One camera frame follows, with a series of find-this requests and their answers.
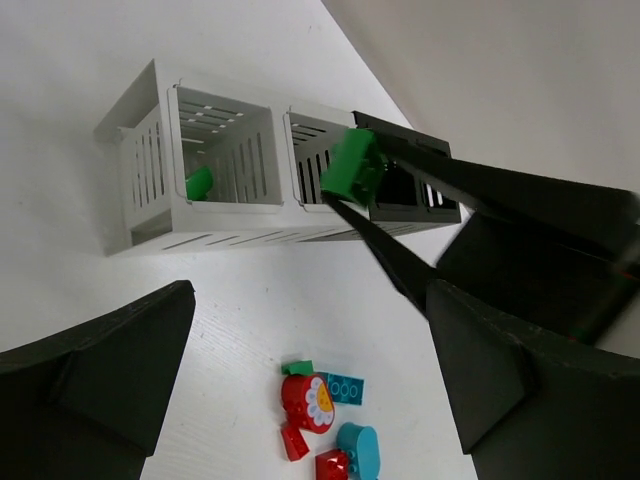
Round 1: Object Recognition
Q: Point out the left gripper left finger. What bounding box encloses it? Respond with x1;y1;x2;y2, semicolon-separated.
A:
1;280;195;479

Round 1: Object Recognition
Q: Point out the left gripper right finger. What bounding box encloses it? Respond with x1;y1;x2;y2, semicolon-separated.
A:
426;281;639;479

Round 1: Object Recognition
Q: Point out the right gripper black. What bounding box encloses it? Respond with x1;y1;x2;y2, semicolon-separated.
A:
322;133;639;345

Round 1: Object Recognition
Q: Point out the green lego brick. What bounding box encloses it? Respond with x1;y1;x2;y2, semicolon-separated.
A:
320;128;388;208

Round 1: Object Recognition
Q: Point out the small green lego piece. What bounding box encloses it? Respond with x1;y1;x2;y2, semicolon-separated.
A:
281;360;314;376

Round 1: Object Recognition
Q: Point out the red round flower lego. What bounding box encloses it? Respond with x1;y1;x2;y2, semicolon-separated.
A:
281;374;336;435

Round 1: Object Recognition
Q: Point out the black slotted double container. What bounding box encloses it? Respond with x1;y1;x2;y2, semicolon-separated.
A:
353;110;461;224

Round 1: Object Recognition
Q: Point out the teal rounded lego brick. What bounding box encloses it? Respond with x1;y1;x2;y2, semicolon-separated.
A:
336;422;381;480

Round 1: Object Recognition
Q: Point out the teal long lego plate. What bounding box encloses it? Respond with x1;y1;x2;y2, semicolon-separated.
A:
319;372;365;406

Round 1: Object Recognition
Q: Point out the red long lego brick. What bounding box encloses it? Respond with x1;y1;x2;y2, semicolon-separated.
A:
315;449;355;480

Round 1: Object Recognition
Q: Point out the small red lego piece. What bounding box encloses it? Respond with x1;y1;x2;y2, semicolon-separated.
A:
280;424;310;462

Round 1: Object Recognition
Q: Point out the green lego in container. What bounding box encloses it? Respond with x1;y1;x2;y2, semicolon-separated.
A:
185;166;214;201

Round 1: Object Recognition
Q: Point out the white slotted double container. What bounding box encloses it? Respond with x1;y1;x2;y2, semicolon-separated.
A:
94;61;354;256

